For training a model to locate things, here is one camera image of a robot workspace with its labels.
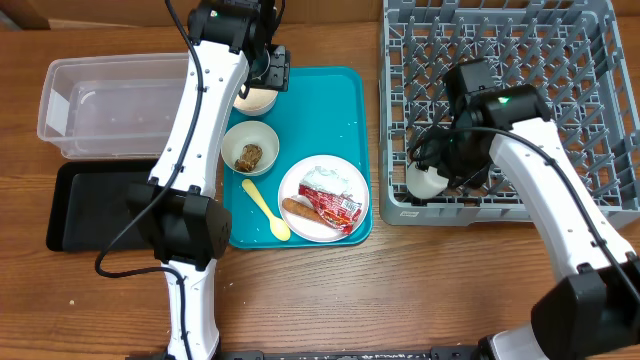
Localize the white round plate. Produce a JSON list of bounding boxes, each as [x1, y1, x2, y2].
[[277, 155, 371, 244]]

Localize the brown food chunk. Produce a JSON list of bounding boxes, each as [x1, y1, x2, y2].
[[234, 144, 263, 173]]

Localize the white napkin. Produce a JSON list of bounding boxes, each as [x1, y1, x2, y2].
[[300, 166, 351, 196]]

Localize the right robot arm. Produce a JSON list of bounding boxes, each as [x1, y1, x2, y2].
[[435, 59, 639, 359]]

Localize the teal serving tray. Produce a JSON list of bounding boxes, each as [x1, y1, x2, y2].
[[221, 67, 373, 249]]

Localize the yellow plastic spoon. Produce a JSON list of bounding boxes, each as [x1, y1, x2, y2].
[[241, 178, 291, 242]]

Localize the clear plastic bin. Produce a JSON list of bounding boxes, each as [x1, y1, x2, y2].
[[37, 53, 188, 160]]

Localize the red snack wrapper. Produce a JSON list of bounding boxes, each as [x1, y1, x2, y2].
[[298, 185, 362, 235]]

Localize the black plastic tray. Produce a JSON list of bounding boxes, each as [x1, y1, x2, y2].
[[46, 159, 155, 253]]

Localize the white plastic cup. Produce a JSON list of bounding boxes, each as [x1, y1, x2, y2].
[[406, 162, 449, 199]]

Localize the brown sausage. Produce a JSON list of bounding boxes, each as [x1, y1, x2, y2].
[[281, 198, 328, 225]]

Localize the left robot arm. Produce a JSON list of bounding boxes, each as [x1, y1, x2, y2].
[[127, 0, 290, 359]]

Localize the white bowl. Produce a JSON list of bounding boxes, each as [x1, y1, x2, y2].
[[221, 121, 280, 176]]

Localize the grey dishwasher rack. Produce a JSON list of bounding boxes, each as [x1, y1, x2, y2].
[[379, 0, 639, 228]]

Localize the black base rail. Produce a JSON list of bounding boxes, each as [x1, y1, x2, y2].
[[124, 345, 481, 360]]

